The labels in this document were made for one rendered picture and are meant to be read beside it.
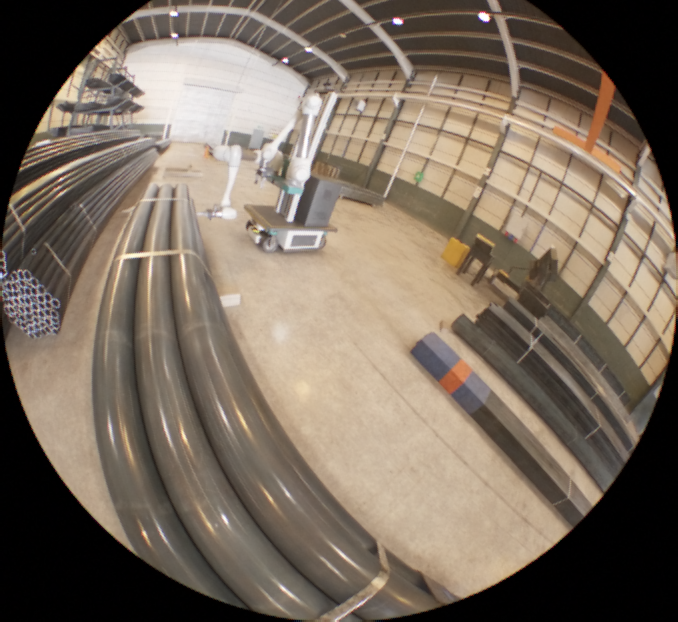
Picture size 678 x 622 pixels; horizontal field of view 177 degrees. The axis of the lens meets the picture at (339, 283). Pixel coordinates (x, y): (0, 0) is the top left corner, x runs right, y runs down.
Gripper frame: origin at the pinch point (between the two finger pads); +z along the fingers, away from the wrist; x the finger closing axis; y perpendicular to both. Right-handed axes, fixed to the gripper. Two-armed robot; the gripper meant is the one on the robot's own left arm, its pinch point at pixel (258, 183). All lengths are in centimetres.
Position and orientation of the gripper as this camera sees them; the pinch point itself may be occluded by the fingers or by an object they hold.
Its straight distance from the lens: 208.1
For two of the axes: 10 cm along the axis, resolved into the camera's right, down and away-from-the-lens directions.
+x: 6.4, 5.8, -5.1
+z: -3.4, 8.0, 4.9
